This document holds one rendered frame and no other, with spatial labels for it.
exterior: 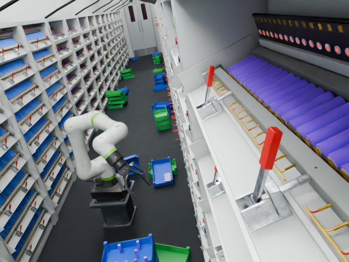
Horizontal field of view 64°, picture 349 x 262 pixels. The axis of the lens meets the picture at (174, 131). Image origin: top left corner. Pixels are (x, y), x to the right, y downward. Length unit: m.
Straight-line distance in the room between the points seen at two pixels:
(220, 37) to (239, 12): 0.06
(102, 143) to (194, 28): 1.13
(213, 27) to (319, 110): 0.37
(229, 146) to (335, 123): 0.14
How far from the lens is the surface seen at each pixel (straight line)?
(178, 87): 1.40
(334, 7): 0.47
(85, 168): 2.22
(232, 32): 0.67
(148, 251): 1.84
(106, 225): 2.60
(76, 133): 2.05
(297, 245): 0.26
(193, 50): 0.66
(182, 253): 2.21
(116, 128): 1.68
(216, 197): 0.61
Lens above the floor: 1.65
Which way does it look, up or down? 24 degrees down
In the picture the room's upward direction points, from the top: 10 degrees counter-clockwise
